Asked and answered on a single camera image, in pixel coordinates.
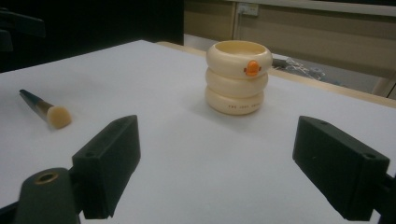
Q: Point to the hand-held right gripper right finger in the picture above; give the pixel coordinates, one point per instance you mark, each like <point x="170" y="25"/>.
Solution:
<point x="339" y="168"/>

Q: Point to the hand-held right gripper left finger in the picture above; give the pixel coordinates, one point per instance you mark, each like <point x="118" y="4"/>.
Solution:
<point x="107" y="165"/>

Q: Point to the makeup brush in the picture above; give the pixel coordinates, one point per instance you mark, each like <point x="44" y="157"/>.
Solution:
<point x="49" y="110"/>

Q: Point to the cream ringed duck holder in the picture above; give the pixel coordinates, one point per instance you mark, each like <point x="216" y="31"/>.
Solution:
<point x="237" y="77"/>

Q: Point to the black chair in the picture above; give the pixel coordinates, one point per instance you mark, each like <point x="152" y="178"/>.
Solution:
<point x="15" y="29"/>

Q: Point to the wall socket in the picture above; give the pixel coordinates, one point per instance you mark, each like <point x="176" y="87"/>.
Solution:
<point x="247" y="8"/>

